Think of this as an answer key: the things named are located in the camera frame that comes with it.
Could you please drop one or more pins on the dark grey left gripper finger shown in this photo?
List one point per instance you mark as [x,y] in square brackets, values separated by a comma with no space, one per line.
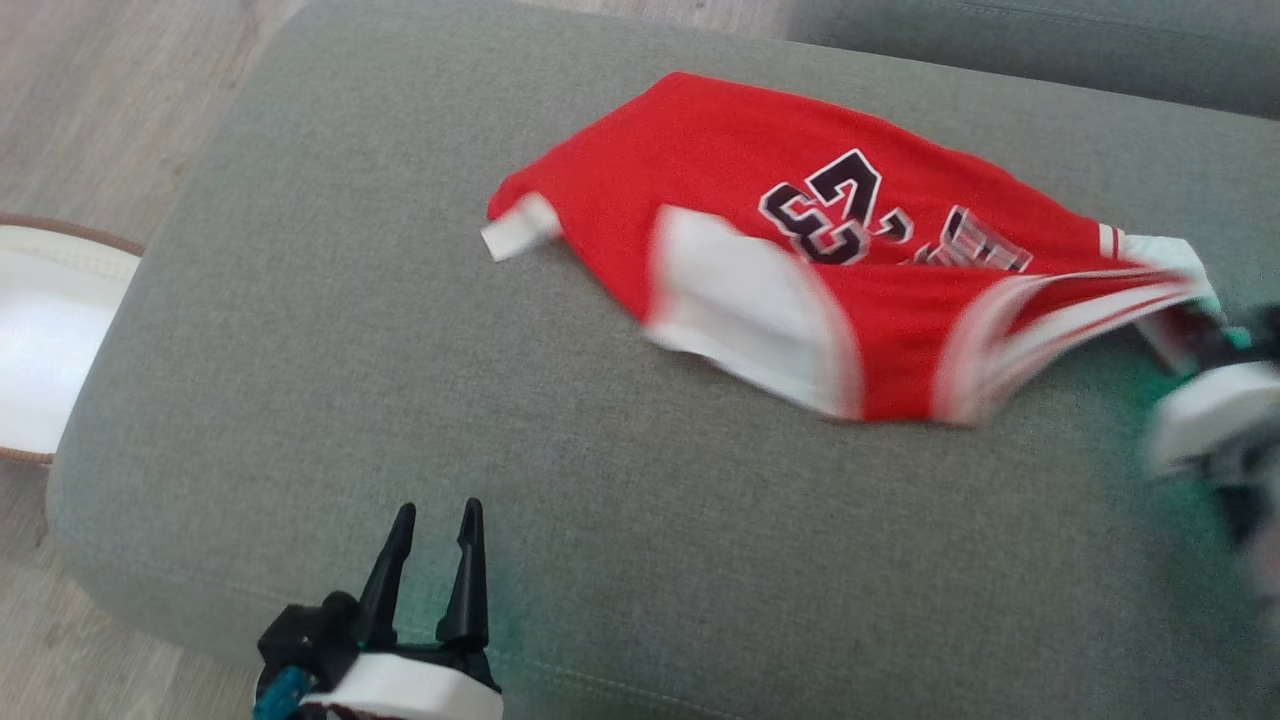
[467,600]
[388,590]

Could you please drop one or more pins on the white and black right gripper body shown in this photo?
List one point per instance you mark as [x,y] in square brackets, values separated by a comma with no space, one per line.
[1220,420]

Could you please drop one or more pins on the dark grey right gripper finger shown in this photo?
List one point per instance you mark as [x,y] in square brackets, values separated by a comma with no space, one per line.
[1262,328]
[1195,345]

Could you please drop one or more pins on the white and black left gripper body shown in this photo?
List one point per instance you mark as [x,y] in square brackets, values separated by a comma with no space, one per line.
[420,690]

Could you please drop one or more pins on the red and white basketball jersey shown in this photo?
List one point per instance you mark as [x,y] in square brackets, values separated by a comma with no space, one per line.
[720,150]

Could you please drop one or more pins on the yellow and grey sofa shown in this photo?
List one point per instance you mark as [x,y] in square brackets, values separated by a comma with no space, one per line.
[350,350]

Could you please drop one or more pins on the white laundry basket brown rim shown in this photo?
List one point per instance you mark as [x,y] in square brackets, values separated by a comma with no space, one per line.
[50,340]

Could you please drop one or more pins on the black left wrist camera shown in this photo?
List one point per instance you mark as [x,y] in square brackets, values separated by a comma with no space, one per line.
[310,635]

